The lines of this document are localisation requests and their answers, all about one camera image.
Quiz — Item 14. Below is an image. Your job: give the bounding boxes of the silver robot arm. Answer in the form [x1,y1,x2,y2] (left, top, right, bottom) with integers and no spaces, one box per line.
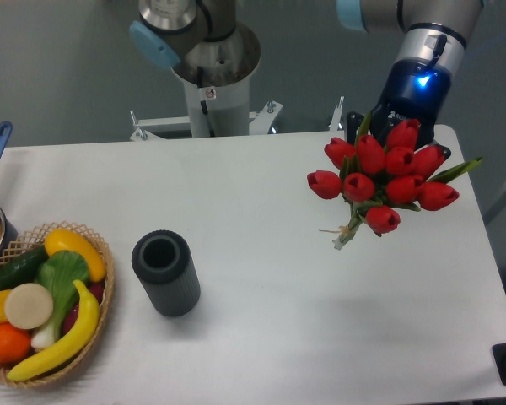
[129,1,484,146]

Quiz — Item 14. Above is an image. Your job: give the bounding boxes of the green cucumber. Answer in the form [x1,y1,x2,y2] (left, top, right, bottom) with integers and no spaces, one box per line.
[0,246,49,291]

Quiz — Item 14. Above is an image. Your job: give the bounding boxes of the dark red vegetable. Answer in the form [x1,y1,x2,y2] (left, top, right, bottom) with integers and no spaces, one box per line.
[62,282,105,335]

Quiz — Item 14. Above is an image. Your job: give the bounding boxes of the red tulip bouquet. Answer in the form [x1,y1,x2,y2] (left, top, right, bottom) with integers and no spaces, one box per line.
[307,116,482,250]

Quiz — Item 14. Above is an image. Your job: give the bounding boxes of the dark grey ribbed vase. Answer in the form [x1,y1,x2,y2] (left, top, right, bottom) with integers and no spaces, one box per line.
[132,229,201,317]

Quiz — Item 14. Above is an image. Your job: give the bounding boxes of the orange fruit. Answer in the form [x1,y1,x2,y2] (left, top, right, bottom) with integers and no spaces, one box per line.
[0,323,31,365]

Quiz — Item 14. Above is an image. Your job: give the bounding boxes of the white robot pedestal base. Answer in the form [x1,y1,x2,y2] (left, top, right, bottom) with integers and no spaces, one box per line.
[128,20,346,143]

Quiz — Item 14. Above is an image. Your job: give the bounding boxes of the woven wicker basket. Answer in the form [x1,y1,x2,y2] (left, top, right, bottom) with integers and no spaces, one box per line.
[0,221,115,388]

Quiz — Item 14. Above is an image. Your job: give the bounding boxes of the yellow banana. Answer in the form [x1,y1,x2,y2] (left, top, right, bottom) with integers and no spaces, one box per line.
[7,280,100,381]

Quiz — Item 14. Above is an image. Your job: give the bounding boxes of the green bok choy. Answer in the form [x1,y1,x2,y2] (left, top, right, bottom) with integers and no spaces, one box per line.
[31,250,89,352]

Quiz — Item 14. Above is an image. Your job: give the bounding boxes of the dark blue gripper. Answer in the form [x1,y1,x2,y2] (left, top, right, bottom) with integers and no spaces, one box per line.
[346,59,451,162]

